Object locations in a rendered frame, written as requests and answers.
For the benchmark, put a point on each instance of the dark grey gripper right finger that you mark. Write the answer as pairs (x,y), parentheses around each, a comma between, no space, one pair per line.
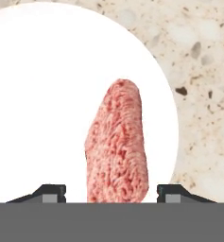
(172,191)

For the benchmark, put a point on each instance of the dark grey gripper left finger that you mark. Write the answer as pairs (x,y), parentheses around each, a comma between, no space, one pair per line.
(50,191)

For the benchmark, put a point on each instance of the raw red steak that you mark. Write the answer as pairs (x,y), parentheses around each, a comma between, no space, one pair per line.
(118,145)

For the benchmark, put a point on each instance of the white round plate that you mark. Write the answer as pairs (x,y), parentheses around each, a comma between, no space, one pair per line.
(47,104)

